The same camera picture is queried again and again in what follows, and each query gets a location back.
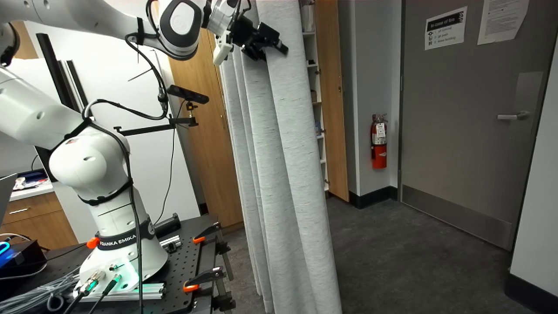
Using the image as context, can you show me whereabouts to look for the grey cable bundle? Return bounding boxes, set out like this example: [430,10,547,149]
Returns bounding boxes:
[0,271,83,314]

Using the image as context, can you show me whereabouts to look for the black and white door sign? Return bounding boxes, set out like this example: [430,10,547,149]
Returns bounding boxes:
[423,4,469,52]

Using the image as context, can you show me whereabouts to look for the black perforated mounting table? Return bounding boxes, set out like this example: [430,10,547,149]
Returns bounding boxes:
[0,212,237,314]

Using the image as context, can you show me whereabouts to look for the black equipment case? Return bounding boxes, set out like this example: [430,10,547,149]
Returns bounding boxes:
[0,238,49,285]

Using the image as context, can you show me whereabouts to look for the grey fabric curtain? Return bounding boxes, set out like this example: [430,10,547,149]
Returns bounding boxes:
[218,0,345,314]

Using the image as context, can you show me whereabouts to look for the wooden cabinet door panel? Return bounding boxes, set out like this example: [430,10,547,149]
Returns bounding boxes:
[151,24,246,231]

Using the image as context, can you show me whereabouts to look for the white paper notice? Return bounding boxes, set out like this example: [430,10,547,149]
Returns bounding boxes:
[476,0,532,46]

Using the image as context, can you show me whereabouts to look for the black cylinder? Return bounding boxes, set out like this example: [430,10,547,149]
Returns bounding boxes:
[151,212,183,238]

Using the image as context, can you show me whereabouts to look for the thin black camera cable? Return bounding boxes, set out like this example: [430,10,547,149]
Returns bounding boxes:
[151,130,179,226]

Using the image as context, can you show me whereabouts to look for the silver door handle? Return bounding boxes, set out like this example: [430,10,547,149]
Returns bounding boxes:
[495,109,532,123]

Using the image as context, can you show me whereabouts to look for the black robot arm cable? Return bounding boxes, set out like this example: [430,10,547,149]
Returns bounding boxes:
[80,15,171,314]

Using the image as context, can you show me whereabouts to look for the red fire extinguisher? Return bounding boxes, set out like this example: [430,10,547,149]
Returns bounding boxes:
[368,111,390,172]

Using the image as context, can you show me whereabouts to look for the open wooden shelf cabinet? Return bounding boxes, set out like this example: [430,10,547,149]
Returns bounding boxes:
[298,0,350,203]

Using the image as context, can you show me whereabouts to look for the white partition panel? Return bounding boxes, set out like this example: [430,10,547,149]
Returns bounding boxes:
[509,39,558,298]

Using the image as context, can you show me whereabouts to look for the black tripod legs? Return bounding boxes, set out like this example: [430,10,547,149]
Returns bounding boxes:
[35,31,92,114]

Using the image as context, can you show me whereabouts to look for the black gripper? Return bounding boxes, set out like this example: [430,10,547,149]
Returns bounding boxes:
[230,13,291,60]

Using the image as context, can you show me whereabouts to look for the black camera on stand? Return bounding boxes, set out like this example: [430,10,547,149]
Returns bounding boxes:
[165,83,211,106]

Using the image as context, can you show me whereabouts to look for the black clamp with orange handle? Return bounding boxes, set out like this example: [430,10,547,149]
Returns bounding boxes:
[190,219,233,257]
[181,264,237,310]

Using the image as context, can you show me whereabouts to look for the blue plastic object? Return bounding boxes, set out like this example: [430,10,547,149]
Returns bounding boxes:
[0,240,14,268]

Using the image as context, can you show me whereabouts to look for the wooden drawer cabinet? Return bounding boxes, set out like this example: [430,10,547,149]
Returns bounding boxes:
[0,181,80,250]

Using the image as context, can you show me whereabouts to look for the grey door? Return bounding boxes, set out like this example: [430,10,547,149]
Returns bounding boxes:
[399,0,558,250]

